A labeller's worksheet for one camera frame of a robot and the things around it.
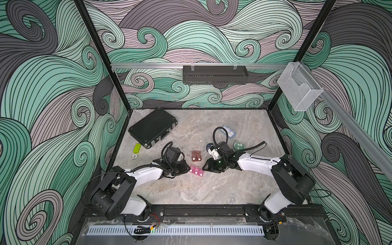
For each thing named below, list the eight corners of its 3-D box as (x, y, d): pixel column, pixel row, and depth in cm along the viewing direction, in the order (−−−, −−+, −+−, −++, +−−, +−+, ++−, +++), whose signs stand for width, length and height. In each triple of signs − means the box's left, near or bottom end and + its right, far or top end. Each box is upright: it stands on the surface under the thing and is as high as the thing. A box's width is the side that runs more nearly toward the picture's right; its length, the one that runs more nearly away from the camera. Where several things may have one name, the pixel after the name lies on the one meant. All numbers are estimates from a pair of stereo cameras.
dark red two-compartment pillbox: (191, 161, 94) (191, 160, 92) (191, 152, 98) (191, 150, 96) (201, 161, 94) (201, 160, 92) (200, 152, 98) (201, 150, 96)
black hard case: (128, 134, 106) (125, 129, 102) (159, 111, 121) (157, 106, 117) (147, 151, 98) (146, 146, 93) (178, 124, 112) (177, 119, 108)
